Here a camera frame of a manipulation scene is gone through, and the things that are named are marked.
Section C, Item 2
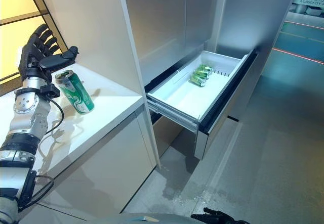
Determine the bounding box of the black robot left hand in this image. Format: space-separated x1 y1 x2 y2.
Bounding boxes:
19 23 79 83

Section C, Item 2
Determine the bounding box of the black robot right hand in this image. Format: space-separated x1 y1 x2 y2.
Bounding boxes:
191 207 236 224

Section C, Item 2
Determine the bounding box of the white fridge drawer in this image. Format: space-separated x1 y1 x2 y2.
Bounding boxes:
144 46 259 160

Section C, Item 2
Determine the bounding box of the stainless steel fridge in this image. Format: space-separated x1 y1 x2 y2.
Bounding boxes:
121 0 302 159

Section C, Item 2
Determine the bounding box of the spilled liquid on floor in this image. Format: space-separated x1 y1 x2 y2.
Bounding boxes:
161 185 203 202

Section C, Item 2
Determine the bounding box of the grey robot torso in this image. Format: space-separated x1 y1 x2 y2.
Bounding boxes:
121 212 200 224

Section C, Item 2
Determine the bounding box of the white tall side panel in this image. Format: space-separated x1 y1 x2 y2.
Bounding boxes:
32 0 161 169

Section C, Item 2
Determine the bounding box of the glossy grey counter cabinet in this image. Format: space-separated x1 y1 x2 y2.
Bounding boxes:
0 100 157 224

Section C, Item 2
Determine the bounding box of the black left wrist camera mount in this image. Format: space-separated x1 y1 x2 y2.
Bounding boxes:
39 83 61 98

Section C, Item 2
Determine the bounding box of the lit yellow wall panel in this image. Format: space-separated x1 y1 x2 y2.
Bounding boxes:
0 0 64 84

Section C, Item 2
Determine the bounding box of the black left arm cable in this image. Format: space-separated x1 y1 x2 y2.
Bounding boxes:
15 96 65 209

